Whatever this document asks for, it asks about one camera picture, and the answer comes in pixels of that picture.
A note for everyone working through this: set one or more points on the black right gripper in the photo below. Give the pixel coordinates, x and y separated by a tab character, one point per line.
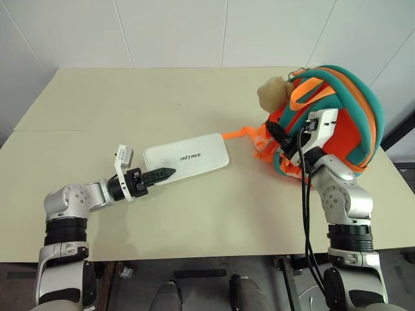
293	146

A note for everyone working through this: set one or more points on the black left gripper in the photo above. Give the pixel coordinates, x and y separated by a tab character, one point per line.
137	185

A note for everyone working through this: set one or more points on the white box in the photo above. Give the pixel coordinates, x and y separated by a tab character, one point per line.
194	155

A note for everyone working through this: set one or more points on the orange and teal backpack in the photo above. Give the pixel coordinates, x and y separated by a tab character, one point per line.
353	107

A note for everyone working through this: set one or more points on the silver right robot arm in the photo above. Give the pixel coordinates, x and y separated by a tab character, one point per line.
343	194

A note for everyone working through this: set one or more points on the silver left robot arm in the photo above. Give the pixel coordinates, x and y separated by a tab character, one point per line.
69	201

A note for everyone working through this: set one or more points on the metal clip on backpack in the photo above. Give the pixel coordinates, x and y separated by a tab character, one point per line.
299	72

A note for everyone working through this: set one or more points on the tan plush toy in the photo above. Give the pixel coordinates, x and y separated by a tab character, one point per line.
274	92

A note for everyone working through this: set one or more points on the small crumpled clear wrapper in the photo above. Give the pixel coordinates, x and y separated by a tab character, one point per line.
125	273

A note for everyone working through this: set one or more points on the dark rounded grey shape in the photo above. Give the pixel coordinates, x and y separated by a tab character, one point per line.
168	296
245	293

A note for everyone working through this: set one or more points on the black metal table leg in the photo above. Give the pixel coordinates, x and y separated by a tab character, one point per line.
287	282

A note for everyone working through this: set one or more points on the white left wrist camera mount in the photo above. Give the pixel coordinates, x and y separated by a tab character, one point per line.
123	162

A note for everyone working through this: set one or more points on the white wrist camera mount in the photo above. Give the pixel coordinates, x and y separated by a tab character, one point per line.
123	162
321	128

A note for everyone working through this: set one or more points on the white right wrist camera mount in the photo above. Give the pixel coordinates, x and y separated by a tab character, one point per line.
321	128

